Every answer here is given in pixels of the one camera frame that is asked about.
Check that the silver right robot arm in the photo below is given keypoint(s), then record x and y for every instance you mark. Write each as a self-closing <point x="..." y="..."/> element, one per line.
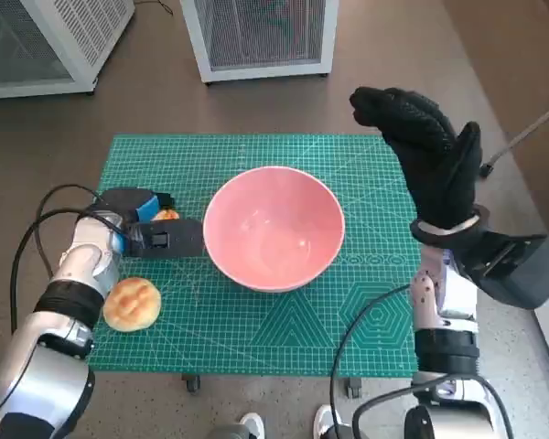
<point x="448" y="324"/>

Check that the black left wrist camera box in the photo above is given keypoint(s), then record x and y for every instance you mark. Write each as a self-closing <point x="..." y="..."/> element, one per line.
<point x="174" y="238"/>

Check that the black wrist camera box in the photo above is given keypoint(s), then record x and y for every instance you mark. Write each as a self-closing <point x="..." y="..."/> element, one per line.
<point x="517" y="270"/>
<point x="174" y="238"/>

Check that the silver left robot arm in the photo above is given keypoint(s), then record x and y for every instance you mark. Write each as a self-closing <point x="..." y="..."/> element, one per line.
<point x="36" y="366"/>

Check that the narrow white mesh cabinet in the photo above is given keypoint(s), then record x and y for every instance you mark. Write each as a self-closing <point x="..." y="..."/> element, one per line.
<point x="261" y="32"/>

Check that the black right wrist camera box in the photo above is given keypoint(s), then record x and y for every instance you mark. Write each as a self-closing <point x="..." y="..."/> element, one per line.
<point x="517" y="270"/>

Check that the wide white mesh cabinet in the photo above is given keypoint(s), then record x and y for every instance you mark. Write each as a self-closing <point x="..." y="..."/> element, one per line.
<point x="87" y="27"/>

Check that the round toy bread bun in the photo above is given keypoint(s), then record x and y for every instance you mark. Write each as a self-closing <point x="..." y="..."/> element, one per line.
<point x="130" y="304"/>

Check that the white shoe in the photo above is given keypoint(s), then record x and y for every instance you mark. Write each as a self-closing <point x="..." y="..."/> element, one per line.
<point x="252" y="425"/>
<point x="322" y="423"/>

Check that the green cutting mat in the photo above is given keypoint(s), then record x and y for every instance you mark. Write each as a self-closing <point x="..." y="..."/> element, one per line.
<point x="238" y="329"/>

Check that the ridged orange toy bread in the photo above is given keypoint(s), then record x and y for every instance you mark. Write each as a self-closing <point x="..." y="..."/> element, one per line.
<point x="167" y="215"/>

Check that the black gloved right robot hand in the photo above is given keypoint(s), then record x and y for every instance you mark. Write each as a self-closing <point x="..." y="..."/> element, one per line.
<point x="439" y="160"/>

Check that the pink bowl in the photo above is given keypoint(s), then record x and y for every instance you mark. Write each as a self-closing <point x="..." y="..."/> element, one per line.
<point x="274" y="228"/>

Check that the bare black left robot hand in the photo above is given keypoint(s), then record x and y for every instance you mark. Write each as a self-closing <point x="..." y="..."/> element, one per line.
<point x="128" y="201"/>

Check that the black table caster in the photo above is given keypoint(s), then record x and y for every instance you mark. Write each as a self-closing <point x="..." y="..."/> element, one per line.
<point x="192" y="382"/>
<point x="354" y="388"/>

